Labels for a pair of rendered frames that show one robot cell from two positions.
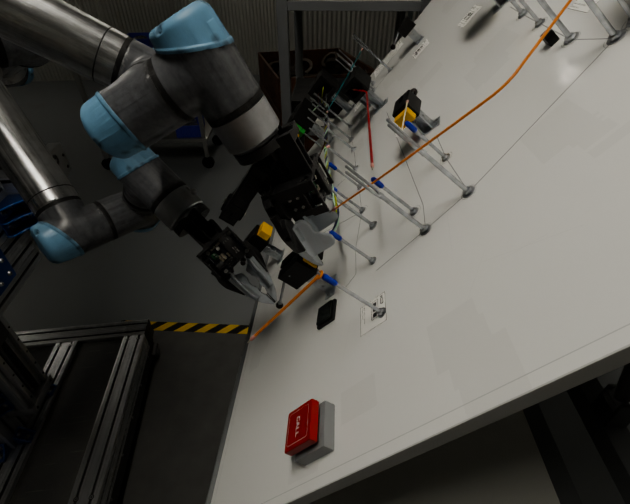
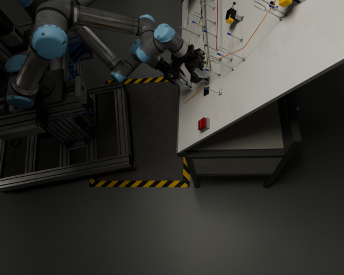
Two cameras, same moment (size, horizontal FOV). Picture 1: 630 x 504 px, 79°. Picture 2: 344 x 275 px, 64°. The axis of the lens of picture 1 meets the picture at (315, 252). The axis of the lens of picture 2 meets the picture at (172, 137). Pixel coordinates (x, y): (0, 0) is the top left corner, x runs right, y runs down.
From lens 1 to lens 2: 0.85 m
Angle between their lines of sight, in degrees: 29
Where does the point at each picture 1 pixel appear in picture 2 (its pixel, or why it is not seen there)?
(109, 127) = (146, 58)
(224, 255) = (172, 75)
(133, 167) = not seen: hidden behind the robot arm
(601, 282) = (257, 95)
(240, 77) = (178, 42)
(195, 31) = (167, 37)
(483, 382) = (237, 113)
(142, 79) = (153, 47)
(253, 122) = (182, 51)
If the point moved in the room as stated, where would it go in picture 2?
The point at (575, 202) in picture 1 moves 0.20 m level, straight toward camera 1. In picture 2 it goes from (259, 73) to (231, 111)
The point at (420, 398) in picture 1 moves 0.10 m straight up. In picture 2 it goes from (227, 116) to (227, 105)
